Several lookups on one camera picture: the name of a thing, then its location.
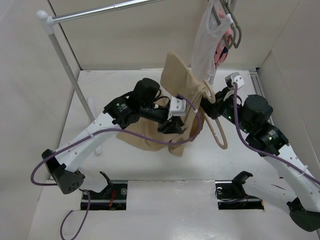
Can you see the aluminium rail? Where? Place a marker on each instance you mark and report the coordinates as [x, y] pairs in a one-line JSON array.
[[260, 87]]

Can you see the grey clothes hanger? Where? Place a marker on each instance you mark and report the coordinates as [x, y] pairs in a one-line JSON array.
[[234, 39]]

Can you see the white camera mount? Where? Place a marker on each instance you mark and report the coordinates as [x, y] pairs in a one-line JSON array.
[[178, 107], [234, 78]]

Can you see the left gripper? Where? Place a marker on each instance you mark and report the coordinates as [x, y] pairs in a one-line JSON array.
[[174, 124]]

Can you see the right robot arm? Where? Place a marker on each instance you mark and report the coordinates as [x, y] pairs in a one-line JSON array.
[[302, 201]]

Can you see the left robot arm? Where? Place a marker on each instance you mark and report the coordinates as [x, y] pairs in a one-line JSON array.
[[140, 103]]

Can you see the beige t shirt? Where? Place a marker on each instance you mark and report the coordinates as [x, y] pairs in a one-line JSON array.
[[178, 80]]

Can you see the pink patterned garment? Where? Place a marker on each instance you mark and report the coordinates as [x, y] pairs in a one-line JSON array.
[[221, 52]]

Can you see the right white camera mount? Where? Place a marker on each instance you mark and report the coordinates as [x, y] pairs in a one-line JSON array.
[[234, 78]]

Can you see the wooden clothes hanger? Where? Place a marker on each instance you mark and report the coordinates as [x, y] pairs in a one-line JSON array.
[[210, 96]]

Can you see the white tank top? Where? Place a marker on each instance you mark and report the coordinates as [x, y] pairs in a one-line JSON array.
[[211, 30]]

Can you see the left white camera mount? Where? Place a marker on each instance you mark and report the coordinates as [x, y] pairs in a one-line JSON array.
[[178, 107]]

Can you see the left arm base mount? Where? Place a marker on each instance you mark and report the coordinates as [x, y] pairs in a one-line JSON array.
[[113, 198]]

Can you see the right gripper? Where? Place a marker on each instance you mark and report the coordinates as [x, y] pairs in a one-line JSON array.
[[214, 109]]

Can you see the white clothes rack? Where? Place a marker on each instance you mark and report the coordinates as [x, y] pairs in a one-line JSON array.
[[48, 22]]

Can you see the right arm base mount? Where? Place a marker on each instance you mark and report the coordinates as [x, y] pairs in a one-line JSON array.
[[230, 197]]

